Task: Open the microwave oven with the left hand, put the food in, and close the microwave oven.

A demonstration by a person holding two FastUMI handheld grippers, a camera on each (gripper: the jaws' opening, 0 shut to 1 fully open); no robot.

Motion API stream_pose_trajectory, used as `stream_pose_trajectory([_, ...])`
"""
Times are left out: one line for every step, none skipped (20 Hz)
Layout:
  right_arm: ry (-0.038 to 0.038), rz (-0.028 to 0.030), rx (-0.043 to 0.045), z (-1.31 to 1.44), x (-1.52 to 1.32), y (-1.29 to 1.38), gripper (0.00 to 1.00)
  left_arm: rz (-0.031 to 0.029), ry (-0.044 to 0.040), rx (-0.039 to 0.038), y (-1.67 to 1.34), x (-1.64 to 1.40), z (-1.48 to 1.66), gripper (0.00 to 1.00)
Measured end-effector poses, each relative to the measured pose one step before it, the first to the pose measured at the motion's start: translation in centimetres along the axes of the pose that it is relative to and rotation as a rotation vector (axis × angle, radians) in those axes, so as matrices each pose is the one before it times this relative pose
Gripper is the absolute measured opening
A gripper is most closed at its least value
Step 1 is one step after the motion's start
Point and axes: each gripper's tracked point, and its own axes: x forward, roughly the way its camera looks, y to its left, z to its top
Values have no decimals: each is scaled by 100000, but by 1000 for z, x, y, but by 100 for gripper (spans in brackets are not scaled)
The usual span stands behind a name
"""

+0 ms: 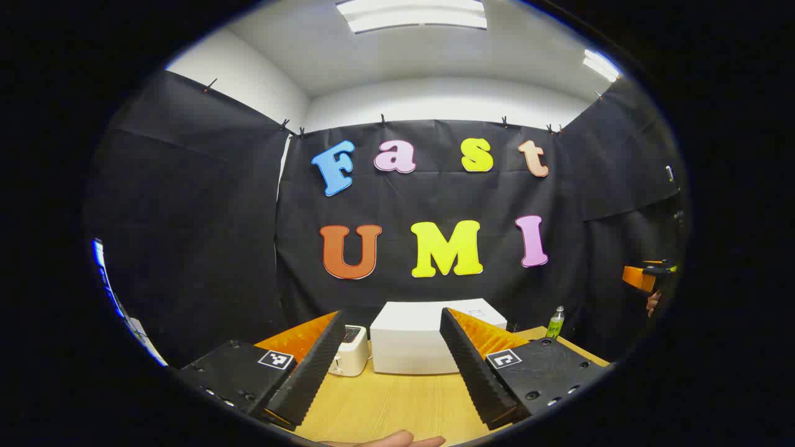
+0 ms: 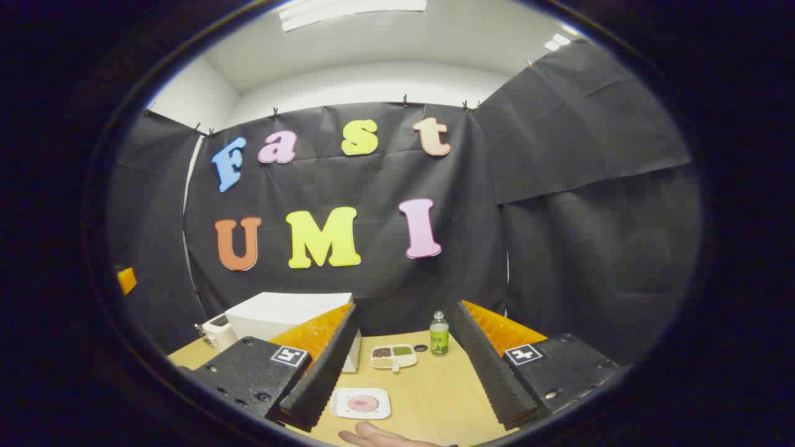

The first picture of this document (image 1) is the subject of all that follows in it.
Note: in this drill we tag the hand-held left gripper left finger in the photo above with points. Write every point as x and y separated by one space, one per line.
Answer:
317 366

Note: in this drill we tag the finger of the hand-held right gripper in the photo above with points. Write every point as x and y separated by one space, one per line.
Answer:
638 278

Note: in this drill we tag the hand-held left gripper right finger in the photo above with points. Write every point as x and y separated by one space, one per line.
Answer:
475 372

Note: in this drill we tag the white microwave oven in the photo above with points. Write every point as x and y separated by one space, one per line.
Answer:
407 341

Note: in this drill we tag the white toaster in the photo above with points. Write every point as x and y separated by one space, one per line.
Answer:
351 357

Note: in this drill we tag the green drink bottle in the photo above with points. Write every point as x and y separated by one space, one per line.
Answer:
554 326

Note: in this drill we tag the small ceiling light panel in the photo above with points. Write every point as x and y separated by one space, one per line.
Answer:
601 65

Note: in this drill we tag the large ceiling light panel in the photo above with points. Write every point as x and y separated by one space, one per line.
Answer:
413 15

